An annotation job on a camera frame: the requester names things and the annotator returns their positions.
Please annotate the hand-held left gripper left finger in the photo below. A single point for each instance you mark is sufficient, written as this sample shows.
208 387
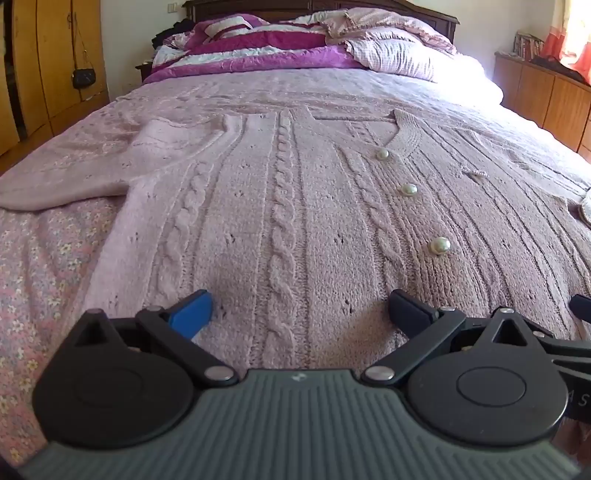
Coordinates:
191 316

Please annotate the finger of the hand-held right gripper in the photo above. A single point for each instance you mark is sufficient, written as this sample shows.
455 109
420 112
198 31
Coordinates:
581 307

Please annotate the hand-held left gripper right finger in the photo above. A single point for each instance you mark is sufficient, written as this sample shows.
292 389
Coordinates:
408 311

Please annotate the pile of dark clothes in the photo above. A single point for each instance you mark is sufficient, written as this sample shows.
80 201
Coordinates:
168 32

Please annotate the pink floral bedsheet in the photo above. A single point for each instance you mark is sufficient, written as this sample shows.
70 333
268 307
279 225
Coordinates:
51 277

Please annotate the wooden side cabinet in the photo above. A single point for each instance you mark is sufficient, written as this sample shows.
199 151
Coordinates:
540 92

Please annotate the dark cloth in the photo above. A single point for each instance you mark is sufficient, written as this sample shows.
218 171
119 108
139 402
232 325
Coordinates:
554 67

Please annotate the dark wooden nightstand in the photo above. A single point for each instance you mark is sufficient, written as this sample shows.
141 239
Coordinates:
143 71

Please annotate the pink checkered pillow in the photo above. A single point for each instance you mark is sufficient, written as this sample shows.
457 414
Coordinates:
397 57

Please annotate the small black handbag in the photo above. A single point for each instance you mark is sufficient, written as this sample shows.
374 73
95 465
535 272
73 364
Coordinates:
83 78

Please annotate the purple and white quilt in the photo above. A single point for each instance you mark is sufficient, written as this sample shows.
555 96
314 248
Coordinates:
240 57

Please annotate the row of books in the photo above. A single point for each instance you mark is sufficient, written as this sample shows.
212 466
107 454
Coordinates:
526 46

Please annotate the orange curtain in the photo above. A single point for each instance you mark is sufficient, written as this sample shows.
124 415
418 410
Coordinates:
570 32

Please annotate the pink ruffled blanket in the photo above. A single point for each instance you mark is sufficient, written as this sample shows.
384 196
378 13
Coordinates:
369 23

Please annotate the wooden wardrobe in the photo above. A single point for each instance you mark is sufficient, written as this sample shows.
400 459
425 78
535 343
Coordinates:
46 60

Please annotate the dark wooden bed headboard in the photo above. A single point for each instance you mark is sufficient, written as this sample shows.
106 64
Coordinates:
443 16

